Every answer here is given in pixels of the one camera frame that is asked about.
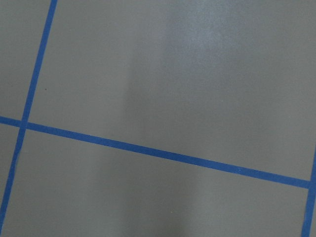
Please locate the blue tape grid lines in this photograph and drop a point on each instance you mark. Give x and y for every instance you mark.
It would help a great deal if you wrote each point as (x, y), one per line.
(23, 125)

